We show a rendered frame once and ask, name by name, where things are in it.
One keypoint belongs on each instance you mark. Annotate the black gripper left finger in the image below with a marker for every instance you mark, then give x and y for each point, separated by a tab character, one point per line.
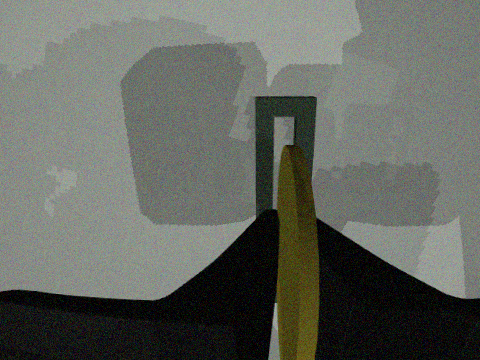
224	313

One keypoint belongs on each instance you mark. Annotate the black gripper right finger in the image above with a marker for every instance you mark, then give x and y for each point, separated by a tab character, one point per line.
370	310

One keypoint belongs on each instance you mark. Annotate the gold coin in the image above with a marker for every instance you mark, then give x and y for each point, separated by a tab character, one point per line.
298	300

